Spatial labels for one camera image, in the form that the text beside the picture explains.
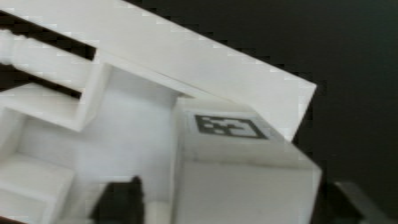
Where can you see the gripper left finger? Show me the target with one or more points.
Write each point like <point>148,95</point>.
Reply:
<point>120,205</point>

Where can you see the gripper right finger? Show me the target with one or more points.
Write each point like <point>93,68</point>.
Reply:
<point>351,206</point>

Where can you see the white chair leg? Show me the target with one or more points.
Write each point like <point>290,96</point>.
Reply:
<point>246,178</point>

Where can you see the white chair seat block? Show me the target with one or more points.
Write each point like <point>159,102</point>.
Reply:
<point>86,133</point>

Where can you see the white L-shaped border fence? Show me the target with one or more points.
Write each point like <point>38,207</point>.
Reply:
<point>159,49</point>

